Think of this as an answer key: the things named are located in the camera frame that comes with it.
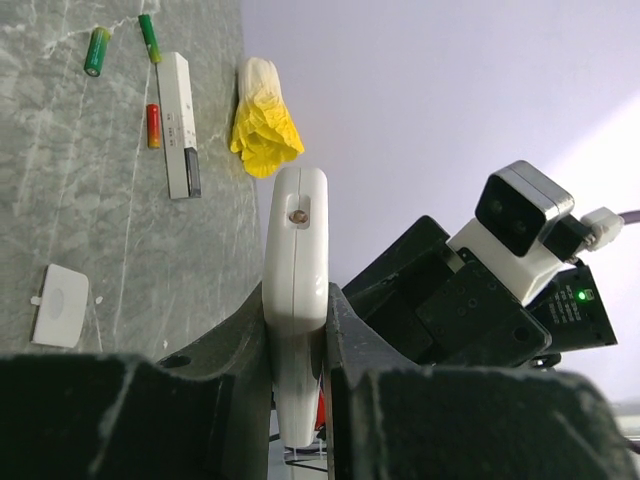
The white red remote control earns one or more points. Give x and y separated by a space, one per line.
295 290

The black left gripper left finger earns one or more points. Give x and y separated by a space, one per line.
202 412

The white rectangular stick device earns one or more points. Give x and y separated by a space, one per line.
178 127

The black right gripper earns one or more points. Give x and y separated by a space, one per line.
440 307

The white battery cover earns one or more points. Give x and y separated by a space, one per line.
61 308

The green battery on table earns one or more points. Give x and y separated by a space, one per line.
96 52

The yellow cabbage toy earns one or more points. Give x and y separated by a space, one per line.
264 134

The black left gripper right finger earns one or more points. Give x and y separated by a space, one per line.
388 418

